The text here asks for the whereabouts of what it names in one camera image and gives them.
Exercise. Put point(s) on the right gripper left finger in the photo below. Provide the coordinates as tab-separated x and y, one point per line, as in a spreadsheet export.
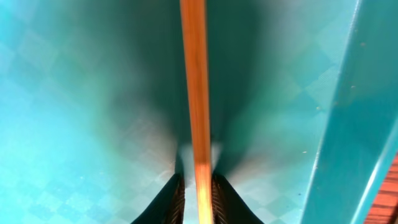
168	205

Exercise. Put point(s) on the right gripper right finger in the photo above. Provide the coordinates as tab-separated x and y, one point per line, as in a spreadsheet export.
228	207

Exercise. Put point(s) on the wooden chopstick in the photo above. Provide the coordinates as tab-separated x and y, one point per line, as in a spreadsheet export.
193	13

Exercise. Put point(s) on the teal plastic tray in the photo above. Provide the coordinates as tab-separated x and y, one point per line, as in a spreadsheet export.
95	118

